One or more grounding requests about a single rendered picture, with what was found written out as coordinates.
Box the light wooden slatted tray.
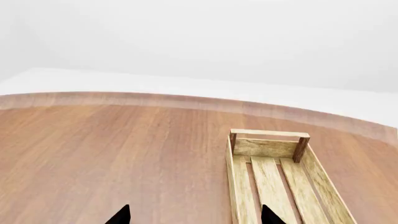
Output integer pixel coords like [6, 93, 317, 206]
[226, 128, 358, 224]

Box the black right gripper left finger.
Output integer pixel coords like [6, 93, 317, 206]
[104, 203, 131, 224]

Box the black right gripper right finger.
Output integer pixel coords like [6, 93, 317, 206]
[261, 203, 286, 224]

